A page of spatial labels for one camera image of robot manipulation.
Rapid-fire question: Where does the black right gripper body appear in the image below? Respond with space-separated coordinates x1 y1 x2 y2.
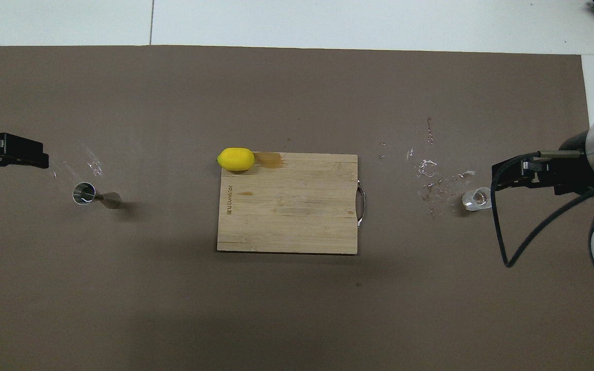
551 131 594 196

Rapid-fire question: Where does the yellow lemon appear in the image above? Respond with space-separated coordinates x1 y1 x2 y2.
217 147 255 172

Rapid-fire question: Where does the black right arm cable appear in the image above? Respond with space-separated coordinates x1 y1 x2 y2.
490 150 594 267

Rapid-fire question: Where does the brown table mat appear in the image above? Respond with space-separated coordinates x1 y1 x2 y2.
0 45 594 371

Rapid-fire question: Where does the clear glass cup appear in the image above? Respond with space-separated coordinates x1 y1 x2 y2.
462 187 492 212

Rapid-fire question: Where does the wooden cutting board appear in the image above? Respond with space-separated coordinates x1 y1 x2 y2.
217 152 366 255

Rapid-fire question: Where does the steel double jigger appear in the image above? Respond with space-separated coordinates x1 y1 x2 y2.
73 182 122 209

